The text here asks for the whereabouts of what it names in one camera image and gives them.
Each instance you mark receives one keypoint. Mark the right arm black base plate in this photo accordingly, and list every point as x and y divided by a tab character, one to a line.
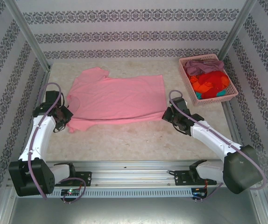
180	178

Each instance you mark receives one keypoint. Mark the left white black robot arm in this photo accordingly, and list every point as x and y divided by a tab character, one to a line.
40	137

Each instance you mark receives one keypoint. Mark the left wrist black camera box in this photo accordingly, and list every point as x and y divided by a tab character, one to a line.
52	96

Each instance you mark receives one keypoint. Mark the galvanised metal sheet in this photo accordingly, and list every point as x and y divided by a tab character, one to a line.
134	211

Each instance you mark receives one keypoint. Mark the pink plastic basket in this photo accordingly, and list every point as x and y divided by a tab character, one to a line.
229	94

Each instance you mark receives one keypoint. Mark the orange t-shirt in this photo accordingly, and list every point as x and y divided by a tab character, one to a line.
198	86

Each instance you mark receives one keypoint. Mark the mauve t-shirt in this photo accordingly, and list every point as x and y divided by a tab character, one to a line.
201	67

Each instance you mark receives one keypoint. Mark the aluminium frame post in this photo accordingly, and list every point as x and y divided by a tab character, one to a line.
234	35
29	35

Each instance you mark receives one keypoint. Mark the pink t-shirt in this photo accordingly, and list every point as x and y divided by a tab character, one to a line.
117	98

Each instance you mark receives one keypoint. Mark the aluminium side rail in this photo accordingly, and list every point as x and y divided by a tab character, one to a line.
234	121
39	93

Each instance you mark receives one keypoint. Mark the aluminium mounting rail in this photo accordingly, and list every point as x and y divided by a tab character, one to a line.
134	172

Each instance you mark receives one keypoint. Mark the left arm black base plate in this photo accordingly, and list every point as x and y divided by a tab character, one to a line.
86	178

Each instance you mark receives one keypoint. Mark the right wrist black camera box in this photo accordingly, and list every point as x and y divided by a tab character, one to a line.
180	102

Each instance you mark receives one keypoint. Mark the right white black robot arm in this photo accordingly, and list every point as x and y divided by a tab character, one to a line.
213	137

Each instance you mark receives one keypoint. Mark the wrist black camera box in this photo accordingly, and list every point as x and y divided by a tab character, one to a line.
180	102
52	96

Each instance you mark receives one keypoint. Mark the teal t-shirt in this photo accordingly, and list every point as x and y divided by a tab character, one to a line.
221	93

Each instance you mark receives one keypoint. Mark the red t-shirt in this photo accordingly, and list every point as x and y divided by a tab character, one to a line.
215	81

